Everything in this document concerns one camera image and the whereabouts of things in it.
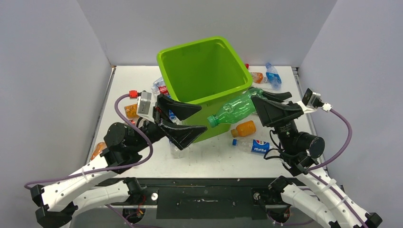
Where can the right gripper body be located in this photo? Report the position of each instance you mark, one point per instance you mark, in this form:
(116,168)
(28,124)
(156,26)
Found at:
(280,117)

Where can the small orange juice bottle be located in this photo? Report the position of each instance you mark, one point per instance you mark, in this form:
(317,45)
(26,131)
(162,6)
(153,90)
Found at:
(244,129)

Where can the red label bottle left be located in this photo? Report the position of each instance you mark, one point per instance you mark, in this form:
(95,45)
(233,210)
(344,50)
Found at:
(159,87)

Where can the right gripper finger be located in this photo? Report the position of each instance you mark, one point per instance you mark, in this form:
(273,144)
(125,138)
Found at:
(270,111)
(277,97)

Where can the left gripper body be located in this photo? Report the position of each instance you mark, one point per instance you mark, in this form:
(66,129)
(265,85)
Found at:
(158,112)

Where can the orange label bottle back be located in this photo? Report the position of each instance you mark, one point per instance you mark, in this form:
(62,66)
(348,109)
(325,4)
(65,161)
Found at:
(258,77)

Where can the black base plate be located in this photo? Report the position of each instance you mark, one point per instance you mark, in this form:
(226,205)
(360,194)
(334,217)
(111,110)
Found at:
(207,198)

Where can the green plastic bin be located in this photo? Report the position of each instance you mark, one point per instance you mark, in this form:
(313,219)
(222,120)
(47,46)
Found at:
(207,72)

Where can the blue crushed bottle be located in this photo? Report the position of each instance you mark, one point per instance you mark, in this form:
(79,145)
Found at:
(273,76)

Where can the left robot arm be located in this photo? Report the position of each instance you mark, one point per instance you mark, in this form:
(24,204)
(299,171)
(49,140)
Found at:
(127,145)

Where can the green plastic bottle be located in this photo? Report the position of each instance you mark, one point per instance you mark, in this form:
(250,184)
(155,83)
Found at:
(236,109)

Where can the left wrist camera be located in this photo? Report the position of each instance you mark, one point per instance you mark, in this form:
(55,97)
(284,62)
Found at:
(145,105)

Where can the crushed orange bottle front left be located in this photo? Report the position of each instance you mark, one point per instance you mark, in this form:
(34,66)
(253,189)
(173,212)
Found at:
(98,149)

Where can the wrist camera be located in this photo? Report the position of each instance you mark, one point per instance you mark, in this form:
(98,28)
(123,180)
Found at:
(145,105)
(312,99)

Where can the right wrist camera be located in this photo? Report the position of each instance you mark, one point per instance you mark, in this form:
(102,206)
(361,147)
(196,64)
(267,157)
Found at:
(312,99)

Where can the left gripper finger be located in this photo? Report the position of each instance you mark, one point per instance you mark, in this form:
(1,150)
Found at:
(182,111)
(181,135)

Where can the Pepsi bottle right side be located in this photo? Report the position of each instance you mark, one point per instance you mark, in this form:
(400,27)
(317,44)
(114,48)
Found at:
(252,146)

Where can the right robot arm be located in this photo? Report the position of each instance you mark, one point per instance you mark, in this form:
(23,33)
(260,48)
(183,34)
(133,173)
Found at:
(327,204)

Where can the Pepsi bottle upright centre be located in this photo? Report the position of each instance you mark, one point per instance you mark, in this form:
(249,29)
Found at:
(176,153)

